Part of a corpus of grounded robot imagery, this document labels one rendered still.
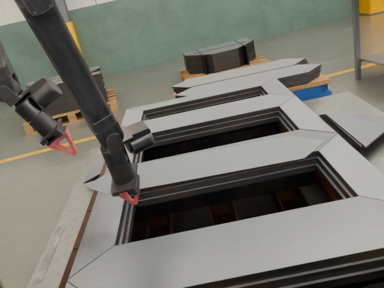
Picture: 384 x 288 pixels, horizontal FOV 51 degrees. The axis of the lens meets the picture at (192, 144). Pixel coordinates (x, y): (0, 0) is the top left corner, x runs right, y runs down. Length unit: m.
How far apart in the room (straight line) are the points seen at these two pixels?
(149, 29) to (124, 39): 0.51
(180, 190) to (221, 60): 4.52
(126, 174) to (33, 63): 7.23
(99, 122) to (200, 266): 0.36
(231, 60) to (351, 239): 4.92
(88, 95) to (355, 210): 0.61
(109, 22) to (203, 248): 7.28
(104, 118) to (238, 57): 4.85
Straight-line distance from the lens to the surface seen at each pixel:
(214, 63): 5.60
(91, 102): 0.86
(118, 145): 0.93
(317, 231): 0.88
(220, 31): 8.31
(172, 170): 1.23
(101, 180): 1.30
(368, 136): 1.46
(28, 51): 8.15
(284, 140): 1.29
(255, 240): 0.86
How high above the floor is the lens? 1.39
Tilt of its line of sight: 22 degrees down
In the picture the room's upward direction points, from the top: 12 degrees counter-clockwise
